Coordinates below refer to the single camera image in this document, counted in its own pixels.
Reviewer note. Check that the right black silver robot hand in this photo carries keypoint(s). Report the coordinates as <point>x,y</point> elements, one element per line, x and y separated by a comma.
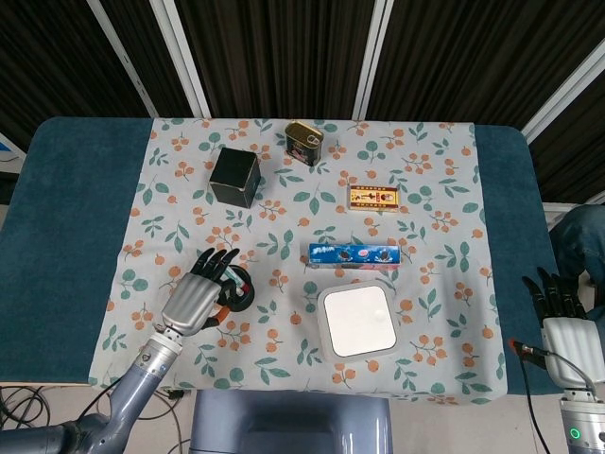
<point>574,347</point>

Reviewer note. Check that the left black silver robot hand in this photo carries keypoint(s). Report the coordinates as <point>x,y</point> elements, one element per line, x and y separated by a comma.
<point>191,302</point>

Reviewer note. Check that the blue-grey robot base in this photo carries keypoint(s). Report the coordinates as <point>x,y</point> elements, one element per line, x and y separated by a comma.
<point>290,425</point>

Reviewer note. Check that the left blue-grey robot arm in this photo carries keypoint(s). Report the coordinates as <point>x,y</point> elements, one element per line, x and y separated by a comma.
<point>137,388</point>

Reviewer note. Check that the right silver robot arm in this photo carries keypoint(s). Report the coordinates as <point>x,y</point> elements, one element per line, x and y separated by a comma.
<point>583,421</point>

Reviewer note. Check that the black round pen holder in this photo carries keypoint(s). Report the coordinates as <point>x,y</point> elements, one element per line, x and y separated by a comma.
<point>247,300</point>

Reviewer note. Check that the floral patterned tablecloth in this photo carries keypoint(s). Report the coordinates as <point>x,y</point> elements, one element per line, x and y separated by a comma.
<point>293,227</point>

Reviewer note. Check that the black cube box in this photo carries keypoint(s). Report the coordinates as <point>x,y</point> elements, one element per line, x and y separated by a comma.
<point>235,176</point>

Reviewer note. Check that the white metal rack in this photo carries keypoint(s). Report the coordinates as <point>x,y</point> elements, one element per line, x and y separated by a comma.
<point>550,213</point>

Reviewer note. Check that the teal table cover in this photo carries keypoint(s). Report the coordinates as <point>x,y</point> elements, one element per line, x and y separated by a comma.
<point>71,213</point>

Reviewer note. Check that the white square lidded container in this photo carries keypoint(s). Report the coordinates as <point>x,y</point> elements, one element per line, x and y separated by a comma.
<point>359,322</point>

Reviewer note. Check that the blue cookie box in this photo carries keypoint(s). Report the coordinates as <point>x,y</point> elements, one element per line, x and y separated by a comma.
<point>354,256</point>

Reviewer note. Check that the gold rectangular tin can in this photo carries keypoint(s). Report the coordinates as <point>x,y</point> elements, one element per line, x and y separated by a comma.
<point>303,142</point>

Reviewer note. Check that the yellow red flat box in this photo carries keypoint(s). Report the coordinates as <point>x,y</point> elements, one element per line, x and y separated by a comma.
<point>375,198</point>

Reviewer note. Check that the white blue device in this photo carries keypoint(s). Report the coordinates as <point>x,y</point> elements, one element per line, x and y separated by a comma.
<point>7,150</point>

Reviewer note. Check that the white frame bar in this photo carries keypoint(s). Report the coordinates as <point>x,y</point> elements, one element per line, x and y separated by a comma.
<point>567,90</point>
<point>373,57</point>
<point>125,59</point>
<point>182,59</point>

